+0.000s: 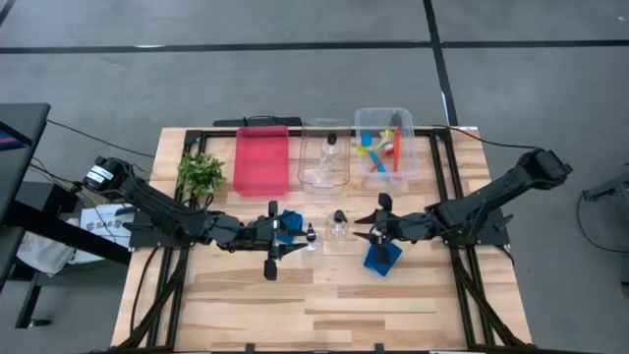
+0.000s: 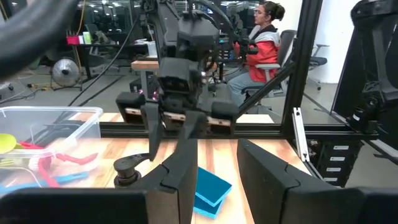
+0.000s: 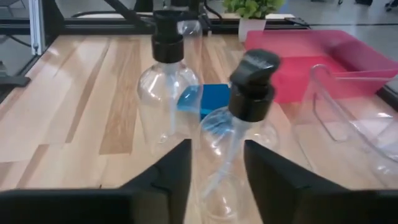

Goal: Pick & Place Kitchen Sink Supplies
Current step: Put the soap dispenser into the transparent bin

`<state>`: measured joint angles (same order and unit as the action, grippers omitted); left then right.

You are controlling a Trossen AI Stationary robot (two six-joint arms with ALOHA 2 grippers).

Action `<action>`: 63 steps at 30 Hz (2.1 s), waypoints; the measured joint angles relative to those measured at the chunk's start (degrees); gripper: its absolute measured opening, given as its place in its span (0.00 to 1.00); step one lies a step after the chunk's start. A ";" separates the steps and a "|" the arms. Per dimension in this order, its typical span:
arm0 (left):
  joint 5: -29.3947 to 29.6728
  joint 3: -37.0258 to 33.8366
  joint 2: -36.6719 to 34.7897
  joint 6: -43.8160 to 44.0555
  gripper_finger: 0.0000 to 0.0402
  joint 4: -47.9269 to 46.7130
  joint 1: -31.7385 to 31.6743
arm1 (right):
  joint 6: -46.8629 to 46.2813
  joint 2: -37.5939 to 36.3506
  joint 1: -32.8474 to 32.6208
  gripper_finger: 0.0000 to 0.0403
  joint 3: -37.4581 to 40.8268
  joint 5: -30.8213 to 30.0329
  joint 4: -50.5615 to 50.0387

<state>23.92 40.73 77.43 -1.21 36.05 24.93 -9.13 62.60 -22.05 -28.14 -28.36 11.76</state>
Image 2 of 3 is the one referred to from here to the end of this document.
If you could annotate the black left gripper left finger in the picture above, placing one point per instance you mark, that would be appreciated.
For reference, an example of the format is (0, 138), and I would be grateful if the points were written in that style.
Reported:
(177, 186)

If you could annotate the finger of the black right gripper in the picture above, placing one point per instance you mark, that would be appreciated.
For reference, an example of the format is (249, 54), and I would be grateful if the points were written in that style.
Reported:
(194, 124)
(154, 130)

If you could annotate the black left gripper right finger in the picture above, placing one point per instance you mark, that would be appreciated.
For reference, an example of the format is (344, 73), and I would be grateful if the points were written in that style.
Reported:
(280, 193)

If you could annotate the blue kitchen sponge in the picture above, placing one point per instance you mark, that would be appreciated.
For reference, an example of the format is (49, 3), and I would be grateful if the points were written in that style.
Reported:
(213, 186)
(206, 211)

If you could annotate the red dish brush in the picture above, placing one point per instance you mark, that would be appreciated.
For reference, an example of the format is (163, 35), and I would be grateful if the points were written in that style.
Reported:
(81, 160)
(46, 174)

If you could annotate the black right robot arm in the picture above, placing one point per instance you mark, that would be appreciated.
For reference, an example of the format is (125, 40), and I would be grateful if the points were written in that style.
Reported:
(373, 77)

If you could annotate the clear plastic tub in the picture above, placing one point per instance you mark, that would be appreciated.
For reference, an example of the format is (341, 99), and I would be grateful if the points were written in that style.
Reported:
(90, 124)

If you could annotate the black box with white labels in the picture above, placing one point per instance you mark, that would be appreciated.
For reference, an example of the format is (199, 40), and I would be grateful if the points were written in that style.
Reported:
(339, 165)

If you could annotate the wooden background table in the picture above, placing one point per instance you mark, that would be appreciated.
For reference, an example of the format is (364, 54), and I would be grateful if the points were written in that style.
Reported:
(144, 64)

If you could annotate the person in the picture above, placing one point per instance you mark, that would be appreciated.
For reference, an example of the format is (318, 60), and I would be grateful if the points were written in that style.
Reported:
(264, 53)

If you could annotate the grey office chair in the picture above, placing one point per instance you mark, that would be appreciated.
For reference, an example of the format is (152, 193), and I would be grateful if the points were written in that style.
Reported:
(318, 60)
(287, 43)

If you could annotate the round metal floor fan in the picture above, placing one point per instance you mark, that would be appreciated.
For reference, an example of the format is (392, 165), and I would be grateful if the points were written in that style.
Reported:
(66, 72)

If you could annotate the green storage box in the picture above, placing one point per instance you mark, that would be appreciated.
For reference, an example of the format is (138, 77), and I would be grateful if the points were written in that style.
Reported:
(87, 38)

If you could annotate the pink storage box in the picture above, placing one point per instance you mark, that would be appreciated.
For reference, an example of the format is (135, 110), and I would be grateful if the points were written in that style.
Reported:
(73, 40)

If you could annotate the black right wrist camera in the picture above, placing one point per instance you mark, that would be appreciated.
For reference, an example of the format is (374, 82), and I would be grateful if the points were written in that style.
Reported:
(178, 74)

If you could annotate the white metal bracket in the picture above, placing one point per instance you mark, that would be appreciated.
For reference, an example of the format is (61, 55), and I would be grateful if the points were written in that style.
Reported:
(300, 133)

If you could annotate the black aluminium table frame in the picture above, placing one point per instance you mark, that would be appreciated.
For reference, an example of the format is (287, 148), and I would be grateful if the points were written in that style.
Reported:
(301, 62)

